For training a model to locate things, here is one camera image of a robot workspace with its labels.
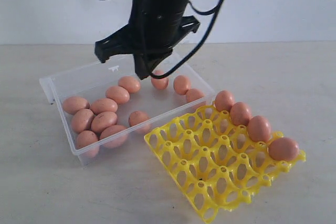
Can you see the clear plastic storage box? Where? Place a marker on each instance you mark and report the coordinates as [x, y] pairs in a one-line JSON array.
[[92, 81]]

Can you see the yellow plastic egg tray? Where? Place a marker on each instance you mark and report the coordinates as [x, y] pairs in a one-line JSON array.
[[213, 162]]

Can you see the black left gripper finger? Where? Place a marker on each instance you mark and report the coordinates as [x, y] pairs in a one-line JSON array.
[[118, 43]]

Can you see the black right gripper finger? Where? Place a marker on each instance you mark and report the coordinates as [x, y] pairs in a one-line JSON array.
[[144, 64]]

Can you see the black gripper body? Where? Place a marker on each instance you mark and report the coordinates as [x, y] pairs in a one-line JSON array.
[[155, 27]]

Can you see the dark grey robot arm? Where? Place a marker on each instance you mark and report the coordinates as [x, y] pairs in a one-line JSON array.
[[154, 28]]

